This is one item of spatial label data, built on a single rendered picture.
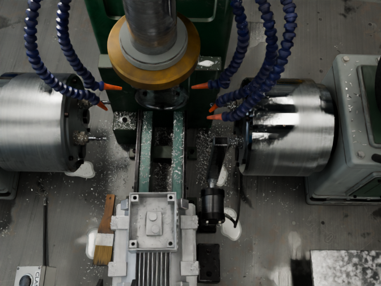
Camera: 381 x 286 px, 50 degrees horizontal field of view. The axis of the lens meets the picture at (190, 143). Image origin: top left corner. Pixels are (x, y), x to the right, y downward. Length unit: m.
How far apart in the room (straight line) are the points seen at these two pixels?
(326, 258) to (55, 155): 0.72
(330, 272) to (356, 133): 0.37
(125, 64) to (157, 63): 0.06
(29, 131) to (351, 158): 0.72
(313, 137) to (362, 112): 0.13
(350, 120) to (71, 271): 0.83
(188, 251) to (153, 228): 0.11
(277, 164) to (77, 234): 0.61
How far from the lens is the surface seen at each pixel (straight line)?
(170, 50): 0.77
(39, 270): 0.96
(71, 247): 1.24
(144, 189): 1.12
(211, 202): 0.98
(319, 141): 0.98
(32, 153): 1.01
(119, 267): 0.93
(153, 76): 0.77
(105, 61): 1.03
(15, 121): 0.99
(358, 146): 0.98
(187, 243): 0.94
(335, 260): 1.15
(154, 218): 0.88
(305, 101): 0.98
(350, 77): 1.05
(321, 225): 1.28
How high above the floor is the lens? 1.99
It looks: 68 degrees down
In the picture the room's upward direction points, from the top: 4 degrees clockwise
